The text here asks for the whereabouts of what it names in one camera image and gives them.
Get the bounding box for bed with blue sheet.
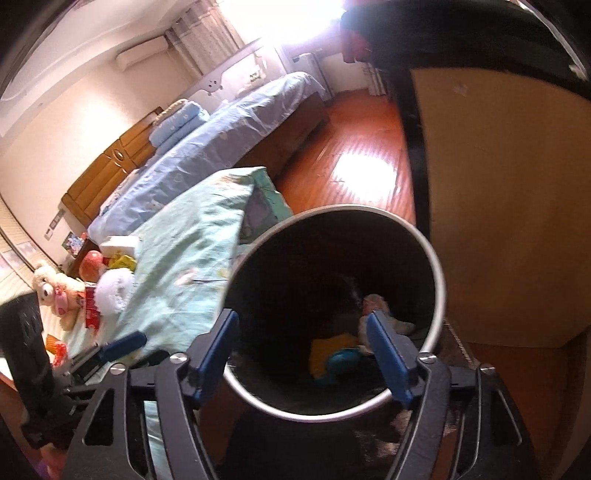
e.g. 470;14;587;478
87;71;331;245

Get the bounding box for red cloth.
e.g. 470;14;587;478
341;8;376;64

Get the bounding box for wooden headboard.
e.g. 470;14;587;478
61;107;165;228

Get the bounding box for crumpled tissue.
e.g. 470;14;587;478
360;294;416;352

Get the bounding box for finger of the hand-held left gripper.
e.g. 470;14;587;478
69;331;148;384
62;349;171;398

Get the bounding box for folded blue quilts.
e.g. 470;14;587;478
148;99;211;149

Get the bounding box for white box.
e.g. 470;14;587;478
100;234;141;257

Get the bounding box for white air conditioner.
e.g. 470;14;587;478
115;37;170;71

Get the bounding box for framed picture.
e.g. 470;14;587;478
64;232;87;257

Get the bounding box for red snack packet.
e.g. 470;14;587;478
84;283;103;329

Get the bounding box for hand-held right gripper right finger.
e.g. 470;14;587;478
366;310;541;480

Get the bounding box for black metal-rimmed trash bin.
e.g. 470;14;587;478
222;206;448;480

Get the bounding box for orange packet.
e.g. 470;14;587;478
45;335;71;366

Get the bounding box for teal plastic item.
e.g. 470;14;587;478
324;348;366;385

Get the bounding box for white appliance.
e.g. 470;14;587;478
293;53;334;100

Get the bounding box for red apple toy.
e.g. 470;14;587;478
78;250;105;281

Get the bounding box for white fluffy tissue wad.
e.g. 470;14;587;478
96;269;136;315

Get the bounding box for yellow wrapper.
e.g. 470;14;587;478
310;336;366;377

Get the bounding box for pink cloth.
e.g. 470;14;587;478
38;442;71;480

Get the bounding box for white bed guard panel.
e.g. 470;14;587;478
198;39;279;105

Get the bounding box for cream teddy bear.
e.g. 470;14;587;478
32;262;87;331

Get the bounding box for patterned curtain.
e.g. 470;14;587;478
165;0;246;75

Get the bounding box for wall switch panel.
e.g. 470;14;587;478
44;209;65;241

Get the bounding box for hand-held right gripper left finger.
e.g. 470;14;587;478
60;309;241;480

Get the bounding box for teal printed blanket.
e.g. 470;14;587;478
60;166;295;367

